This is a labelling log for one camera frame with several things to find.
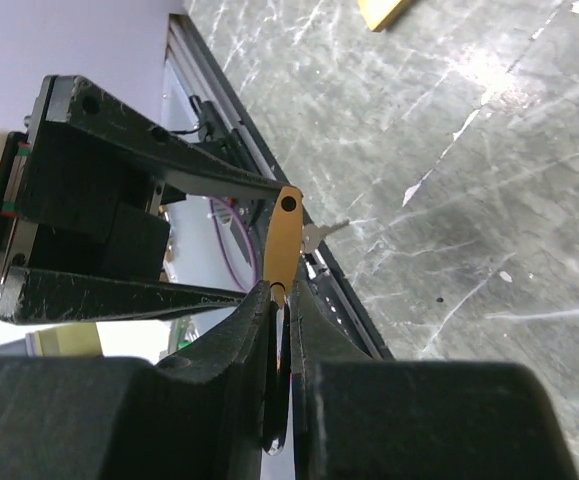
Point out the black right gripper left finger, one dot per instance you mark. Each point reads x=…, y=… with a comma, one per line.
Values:
x=195, y=415

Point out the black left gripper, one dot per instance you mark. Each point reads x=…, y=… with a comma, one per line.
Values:
x=79, y=193

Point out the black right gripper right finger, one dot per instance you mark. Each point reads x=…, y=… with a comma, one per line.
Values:
x=356, y=417

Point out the small keys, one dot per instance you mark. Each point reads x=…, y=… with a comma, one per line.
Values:
x=313, y=235

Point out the aluminium rail frame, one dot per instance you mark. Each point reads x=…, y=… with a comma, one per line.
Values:
x=197, y=72

